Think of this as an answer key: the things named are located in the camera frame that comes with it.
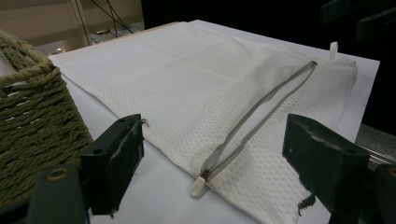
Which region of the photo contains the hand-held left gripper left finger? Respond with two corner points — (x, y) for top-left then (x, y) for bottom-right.
(80, 113), (146, 217)

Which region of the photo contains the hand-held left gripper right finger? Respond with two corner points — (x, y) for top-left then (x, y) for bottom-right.
(281, 113), (372, 215)

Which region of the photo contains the white mesh laundry bag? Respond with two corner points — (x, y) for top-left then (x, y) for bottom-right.
(49, 20), (359, 224)

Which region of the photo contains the woven green basket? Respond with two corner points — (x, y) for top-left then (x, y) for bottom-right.
(0, 29), (95, 210)

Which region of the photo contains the metal stand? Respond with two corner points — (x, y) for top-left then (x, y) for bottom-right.
(70, 0), (92, 46)

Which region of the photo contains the metal rail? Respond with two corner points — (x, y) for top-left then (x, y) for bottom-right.
(354, 123), (396, 166)

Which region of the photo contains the black cable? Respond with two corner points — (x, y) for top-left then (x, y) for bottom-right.
(91, 0), (135, 35)

